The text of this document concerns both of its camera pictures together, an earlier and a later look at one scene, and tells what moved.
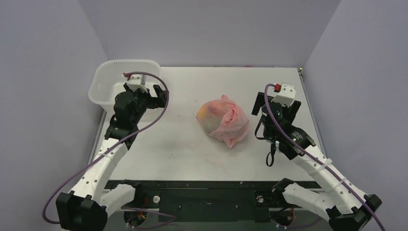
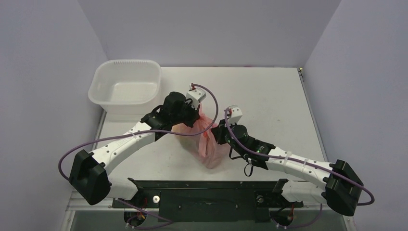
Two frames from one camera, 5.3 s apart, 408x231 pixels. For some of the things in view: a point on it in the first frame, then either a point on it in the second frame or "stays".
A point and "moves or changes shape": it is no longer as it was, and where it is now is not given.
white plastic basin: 106,81 stays
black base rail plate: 209,200 stays
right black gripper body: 295,110 -> 218,132
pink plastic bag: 221,119 moves or changes shape
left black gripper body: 144,100 -> 187,115
